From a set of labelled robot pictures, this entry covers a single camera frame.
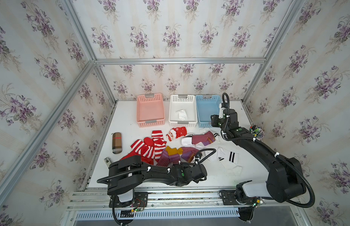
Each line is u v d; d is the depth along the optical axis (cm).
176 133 98
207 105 116
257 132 88
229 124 65
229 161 86
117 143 94
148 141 93
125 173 40
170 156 86
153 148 90
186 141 91
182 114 107
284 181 41
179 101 119
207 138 94
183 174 58
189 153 89
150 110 115
